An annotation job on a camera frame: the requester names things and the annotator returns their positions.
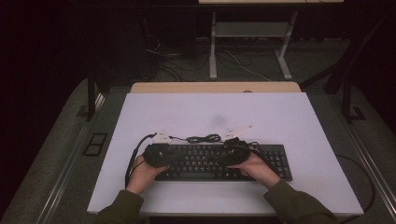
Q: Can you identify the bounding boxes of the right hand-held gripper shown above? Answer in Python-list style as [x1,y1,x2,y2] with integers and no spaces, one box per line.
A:
[218,125,254,166]

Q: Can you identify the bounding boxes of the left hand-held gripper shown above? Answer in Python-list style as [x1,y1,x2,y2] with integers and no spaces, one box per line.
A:
[142,130,180,169]

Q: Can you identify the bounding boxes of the black computer keyboard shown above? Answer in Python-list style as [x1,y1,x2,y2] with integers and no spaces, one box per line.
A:
[154,143,293,183]

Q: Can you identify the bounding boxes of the person's right hand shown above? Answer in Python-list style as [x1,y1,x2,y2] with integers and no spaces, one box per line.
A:
[227,152,282,190]

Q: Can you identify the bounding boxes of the person's left hand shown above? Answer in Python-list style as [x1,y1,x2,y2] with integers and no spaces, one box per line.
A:
[125,155,171,196]

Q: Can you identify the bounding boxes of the right hand-held gripper cable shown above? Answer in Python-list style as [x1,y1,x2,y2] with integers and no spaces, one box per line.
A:
[246,140,269,161]

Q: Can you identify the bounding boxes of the hand-held gripper cable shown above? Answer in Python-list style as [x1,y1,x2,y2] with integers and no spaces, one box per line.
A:
[124,133,158,188]
[246,140,269,161]

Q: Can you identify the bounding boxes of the left hand-held gripper cable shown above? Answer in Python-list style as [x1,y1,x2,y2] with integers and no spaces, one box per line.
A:
[124,133,158,188]

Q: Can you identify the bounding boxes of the black keyboard cable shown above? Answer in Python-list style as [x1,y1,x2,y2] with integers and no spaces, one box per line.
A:
[168,133,223,145]

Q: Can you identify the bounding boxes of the black floor socket frame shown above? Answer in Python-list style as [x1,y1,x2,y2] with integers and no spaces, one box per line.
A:
[82,133,108,157]

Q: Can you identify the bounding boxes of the white floor cable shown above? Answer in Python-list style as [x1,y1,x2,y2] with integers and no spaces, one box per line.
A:
[223,49,273,83]

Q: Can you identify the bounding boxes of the black stand post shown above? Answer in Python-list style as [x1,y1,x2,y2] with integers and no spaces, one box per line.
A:
[76,74,101,122]
[341,77,367,124]

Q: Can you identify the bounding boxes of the dark floor cable bundle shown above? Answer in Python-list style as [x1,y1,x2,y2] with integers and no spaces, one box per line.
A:
[144,18,210,82]

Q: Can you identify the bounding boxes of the white metal desk frame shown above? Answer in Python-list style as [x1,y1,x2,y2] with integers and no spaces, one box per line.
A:
[208,11,299,81]

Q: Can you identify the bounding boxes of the metal floor rail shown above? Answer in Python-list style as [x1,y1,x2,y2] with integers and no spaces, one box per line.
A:
[339,124,396,216]
[36,124,92,224]

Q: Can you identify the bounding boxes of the black floor cable loop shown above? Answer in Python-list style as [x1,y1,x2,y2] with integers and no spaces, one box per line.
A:
[335,153,376,224]

